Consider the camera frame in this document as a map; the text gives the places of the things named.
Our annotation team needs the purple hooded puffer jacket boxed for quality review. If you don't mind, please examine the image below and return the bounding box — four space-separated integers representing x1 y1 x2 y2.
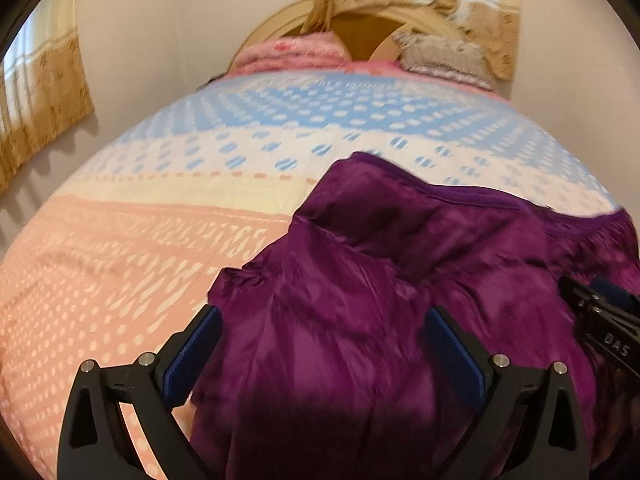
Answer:
191 154 639 479

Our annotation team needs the polka dot duvet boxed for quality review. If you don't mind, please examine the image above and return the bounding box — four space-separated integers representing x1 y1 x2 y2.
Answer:
1 63 616 479

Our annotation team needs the striped grey pillow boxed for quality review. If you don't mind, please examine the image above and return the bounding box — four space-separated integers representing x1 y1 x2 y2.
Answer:
393 32 496 91

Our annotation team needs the beige curtain side window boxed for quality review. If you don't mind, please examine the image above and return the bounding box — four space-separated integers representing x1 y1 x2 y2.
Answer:
1 0 94 191

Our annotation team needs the folded pink blanket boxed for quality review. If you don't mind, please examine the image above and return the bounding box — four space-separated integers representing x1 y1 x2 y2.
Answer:
229 30 352 77

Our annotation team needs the cream wooden headboard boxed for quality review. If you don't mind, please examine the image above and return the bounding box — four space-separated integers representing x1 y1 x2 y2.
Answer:
235 0 470 61

